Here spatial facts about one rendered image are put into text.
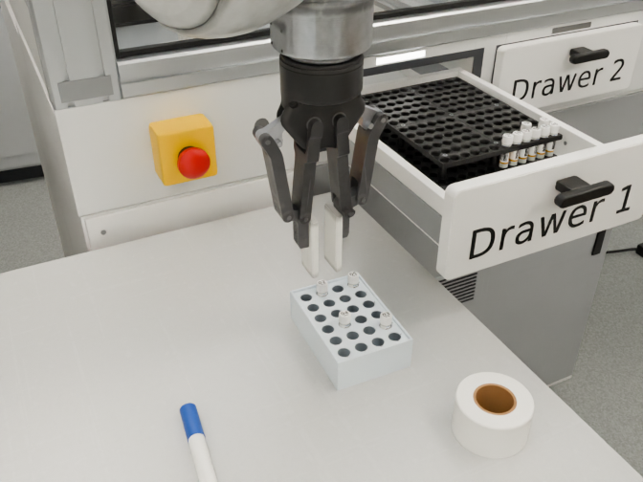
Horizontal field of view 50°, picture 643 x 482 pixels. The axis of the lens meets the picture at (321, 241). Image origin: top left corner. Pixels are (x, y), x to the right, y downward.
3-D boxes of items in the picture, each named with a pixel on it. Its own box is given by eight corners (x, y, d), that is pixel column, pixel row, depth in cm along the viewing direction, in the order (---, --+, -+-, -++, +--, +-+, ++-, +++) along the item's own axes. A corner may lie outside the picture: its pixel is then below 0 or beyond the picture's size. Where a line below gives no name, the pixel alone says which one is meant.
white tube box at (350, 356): (410, 366, 72) (413, 339, 70) (337, 391, 69) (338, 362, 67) (357, 297, 81) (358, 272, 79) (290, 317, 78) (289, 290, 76)
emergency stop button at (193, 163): (213, 177, 86) (210, 148, 83) (182, 184, 84) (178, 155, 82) (205, 166, 88) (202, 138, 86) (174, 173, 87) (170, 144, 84)
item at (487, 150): (562, 139, 86) (563, 135, 85) (443, 168, 79) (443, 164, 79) (551, 133, 87) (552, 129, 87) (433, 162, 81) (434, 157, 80)
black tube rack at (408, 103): (553, 180, 89) (563, 134, 85) (438, 212, 83) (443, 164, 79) (452, 117, 106) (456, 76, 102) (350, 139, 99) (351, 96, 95)
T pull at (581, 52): (609, 57, 109) (610, 49, 108) (572, 65, 106) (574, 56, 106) (592, 51, 112) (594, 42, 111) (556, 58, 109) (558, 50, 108)
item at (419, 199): (623, 204, 85) (636, 159, 81) (448, 257, 75) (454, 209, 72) (437, 92, 114) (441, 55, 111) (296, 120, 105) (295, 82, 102)
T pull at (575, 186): (613, 194, 74) (617, 183, 73) (560, 210, 71) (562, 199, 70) (589, 180, 76) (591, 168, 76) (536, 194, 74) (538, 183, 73)
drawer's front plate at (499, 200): (641, 218, 85) (667, 136, 79) (444, 282, 74) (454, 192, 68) (631, 211, 86) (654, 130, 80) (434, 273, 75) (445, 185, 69)
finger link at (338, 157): (317, 103, 66) (330, 99, 66) (328, 201, 73) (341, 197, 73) (334, 119, 63) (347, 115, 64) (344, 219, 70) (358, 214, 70)
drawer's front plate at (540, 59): (629, 87, 120) (646, 24, 114) (494, 118, 110) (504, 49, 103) (621, 84, 121) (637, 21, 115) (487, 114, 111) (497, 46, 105)
